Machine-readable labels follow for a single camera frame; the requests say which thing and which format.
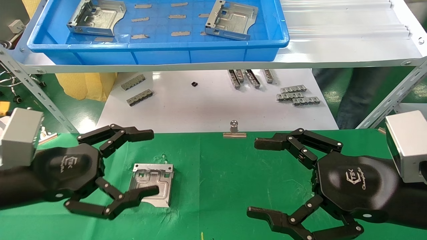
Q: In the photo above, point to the grey metal channel piece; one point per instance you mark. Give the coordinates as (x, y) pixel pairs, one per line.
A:
(240, 76)
(233, 79)
(268, 76)
(252, 78)

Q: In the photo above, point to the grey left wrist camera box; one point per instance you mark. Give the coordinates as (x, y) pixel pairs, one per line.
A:
(20, 136)

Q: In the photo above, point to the green table cloth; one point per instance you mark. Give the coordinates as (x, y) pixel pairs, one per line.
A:
(217, 183)

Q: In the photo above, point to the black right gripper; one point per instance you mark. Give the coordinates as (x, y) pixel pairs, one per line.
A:
(353, 180)

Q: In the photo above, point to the small white adapter box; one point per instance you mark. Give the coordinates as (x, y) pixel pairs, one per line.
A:
(16, 26)

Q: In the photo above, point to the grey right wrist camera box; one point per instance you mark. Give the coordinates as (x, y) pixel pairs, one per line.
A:
(407, 143)

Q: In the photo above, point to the notched grey metal rail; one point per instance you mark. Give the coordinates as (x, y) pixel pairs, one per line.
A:
(133, 82)
(293, 89)
(289, 96)
(140, 97)
(306, 101)

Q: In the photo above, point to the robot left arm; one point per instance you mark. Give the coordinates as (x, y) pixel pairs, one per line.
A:
(16, 190)

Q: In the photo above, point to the white metal shelf rack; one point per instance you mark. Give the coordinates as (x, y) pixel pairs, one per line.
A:
(412, 107)
(213, 106)

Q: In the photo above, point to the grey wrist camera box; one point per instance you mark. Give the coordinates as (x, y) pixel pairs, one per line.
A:
(20, 136)
(407, 143)

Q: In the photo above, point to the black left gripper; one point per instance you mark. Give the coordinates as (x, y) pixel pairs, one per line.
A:
(66, 170)

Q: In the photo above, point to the large blue plastic bin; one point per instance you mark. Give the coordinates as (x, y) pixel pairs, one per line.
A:
(166, 55)

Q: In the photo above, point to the yellow fabric bundle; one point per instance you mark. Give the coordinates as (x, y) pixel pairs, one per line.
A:
(83, 85)

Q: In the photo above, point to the small yellow object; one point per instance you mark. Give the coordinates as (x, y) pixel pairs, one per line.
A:
(3, 108)

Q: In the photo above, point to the person in dark trousers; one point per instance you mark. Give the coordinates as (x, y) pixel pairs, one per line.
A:
(353, 93)

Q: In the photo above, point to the grey sheet metal bracket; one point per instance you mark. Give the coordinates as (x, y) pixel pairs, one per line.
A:
(232, 20)
(153, 180)
(96, 16)

